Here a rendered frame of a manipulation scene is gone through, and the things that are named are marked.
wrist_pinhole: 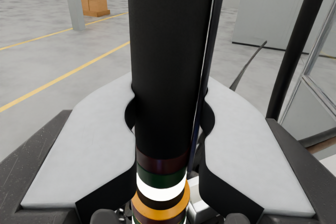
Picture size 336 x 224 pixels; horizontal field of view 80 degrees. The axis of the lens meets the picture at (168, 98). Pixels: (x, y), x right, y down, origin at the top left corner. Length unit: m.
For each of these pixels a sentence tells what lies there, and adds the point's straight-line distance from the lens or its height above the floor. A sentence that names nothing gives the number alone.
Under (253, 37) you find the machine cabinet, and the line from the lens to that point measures 5.64.
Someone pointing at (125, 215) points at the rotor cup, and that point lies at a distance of 0.38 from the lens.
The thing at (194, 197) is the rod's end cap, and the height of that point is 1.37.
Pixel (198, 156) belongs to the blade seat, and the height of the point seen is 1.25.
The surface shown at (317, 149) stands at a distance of 0.29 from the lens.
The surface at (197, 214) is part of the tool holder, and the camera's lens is 0.19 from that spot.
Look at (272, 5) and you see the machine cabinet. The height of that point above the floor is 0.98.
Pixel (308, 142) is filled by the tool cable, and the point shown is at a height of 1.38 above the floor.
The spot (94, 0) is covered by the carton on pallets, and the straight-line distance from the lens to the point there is 8.19.
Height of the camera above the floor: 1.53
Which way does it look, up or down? 32 degrees down
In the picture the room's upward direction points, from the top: 3 degrees clockwise
